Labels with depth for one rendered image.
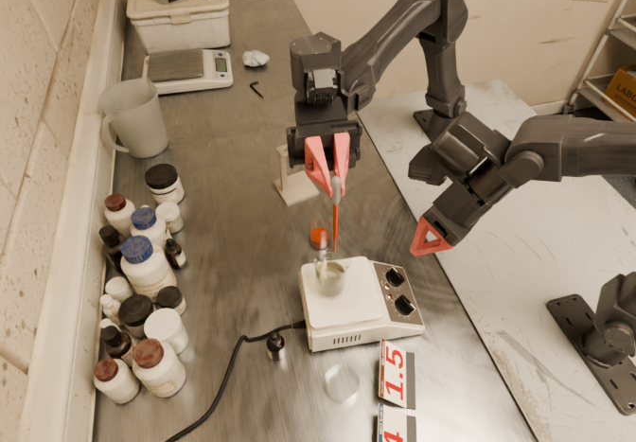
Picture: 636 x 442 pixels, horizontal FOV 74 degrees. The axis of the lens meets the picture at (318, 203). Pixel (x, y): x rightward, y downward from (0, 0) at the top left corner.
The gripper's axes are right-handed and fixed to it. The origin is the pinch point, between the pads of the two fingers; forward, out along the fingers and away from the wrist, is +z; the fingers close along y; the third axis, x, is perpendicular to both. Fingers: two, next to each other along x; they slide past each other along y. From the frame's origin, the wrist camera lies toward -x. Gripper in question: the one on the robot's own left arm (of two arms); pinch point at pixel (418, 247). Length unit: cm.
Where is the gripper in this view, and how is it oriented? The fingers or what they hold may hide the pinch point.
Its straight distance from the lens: 73.3
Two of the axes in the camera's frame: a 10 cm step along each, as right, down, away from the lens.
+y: -5.6, 2.8, -7.8
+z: -5.0, 6.4, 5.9
